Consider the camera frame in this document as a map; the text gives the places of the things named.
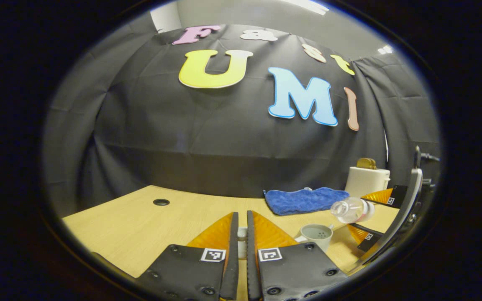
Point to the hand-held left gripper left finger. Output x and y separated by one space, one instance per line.
232 267

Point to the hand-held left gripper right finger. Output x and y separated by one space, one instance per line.
252 271

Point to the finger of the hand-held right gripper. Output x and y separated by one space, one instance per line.
370 238
398 196

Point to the white teacup lid blue print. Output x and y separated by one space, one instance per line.
242 242

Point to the clear plastic water bottle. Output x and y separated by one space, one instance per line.
349 209

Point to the white teacup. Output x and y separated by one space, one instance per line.
318 240

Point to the white toaster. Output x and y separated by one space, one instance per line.
366 182

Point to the brown toast slice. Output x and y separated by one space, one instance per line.
366 163

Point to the blue towel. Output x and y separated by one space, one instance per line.
299 200

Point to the black backdrop cloth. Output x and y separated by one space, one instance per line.
182 138

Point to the ceiling light panel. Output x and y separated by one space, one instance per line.
308 5
385 49

